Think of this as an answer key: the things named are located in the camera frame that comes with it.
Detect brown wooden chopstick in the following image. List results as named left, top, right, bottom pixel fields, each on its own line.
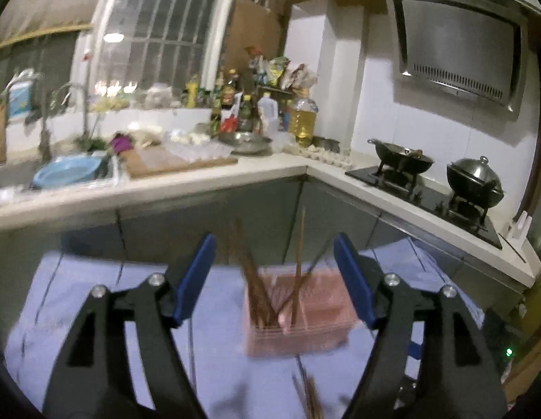
left=290, top=206, right=306, bottom=328

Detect black chopstick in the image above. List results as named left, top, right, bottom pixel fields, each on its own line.
left=277, top=234, right=334, bottom=314

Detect chopstick in basket left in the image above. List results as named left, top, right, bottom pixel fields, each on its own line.
left=228, top=215, right=280, bottom=328

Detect pink plastic utensil basket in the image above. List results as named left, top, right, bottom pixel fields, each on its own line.
left=243, top=269, right=358, bottom=358

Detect gas stove top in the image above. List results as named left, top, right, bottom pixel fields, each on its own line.
left=346, top=167, right=502, bottom=250

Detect reddish brown chopstick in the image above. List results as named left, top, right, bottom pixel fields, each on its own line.
left=292, top=375, right=309, bottom=419

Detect dark brown chopstick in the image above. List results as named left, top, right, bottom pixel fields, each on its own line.
left=305, top=376, right=325, bottom=419

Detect black wok on stove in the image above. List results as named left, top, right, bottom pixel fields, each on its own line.
left=367, top=138, right=434, bottom=175

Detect wooden cutting board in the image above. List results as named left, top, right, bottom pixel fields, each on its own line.
left=119, top=147, right=238, bottom=180

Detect egg tray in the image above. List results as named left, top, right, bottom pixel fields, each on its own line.
left=292, top=145, right=353, bottom=170

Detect lidded steel pot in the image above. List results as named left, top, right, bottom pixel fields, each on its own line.
left=446, top=156, right=504, bottom=209

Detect blue plastic basin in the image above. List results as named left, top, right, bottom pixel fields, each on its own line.
left=31, top=155, right=105, bottom=190

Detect steel bowl on counter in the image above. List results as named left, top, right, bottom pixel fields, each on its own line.
left=217, top=132, right=272, bottom=155

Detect chrome sink faucet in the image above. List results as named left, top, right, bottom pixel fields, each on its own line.
left=3, top=68, right=53, bottom=164

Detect cooking oil bottle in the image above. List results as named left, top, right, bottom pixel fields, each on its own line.
left=289, top=89, right=319, bottom=148

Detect white plastic jug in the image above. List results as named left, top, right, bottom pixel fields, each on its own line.
left=257, top=92, right=280, bottom=138

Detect detergent bottle blue label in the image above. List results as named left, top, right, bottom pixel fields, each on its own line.
left=6, top=69, right=34, bottom=119

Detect steel range hood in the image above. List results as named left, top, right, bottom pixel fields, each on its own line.
left=386, top=0, right=528, bottom=115

